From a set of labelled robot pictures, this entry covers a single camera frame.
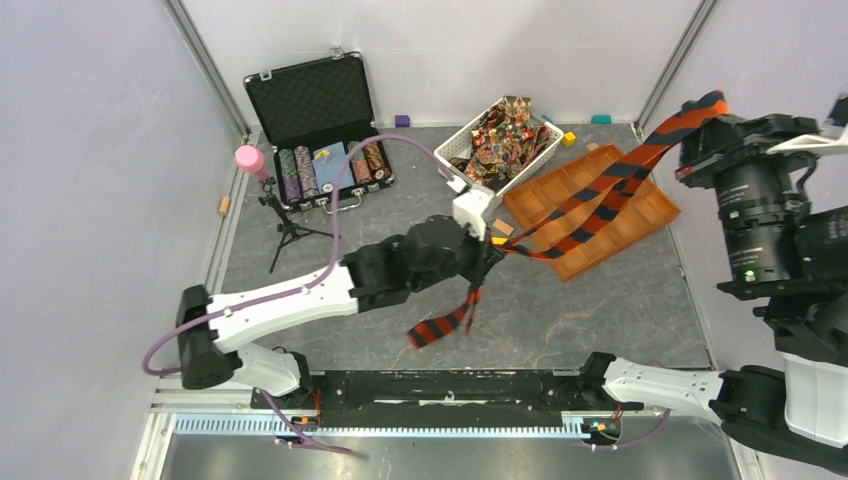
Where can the orange navy striped tie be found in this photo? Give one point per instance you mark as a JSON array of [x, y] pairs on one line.
[[614, 187]]

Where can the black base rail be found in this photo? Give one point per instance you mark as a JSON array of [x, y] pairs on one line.
[[450, 398]]

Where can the brown wooden block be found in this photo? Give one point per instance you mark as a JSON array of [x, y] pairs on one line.
[[503, 227]]

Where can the white plastic basket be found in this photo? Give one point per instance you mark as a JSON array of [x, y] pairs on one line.
[[459, 145]]

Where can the cork piece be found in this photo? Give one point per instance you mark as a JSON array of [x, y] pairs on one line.
[[224, 206]]

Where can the black poker chip case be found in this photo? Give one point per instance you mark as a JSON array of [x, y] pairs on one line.
[[315, 104]]

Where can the pink microphone on tripod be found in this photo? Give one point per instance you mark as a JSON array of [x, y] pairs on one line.
[[250, 160]]

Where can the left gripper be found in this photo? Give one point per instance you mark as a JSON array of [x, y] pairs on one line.
[[484, 255]]

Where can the purple block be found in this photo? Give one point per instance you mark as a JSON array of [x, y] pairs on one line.
[[402, 121]]

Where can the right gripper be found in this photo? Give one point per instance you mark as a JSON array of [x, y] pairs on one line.
[[740, 139]]

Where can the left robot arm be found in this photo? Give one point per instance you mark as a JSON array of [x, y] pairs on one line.
[[217, 341]]

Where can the patterned colourful ties pile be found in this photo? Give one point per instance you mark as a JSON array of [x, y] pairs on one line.
[[504, 142]]

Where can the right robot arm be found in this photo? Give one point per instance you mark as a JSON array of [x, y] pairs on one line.
[[799, 412]]

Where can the wooden compartment tray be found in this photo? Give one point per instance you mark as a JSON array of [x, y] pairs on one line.
[[648, 212]]

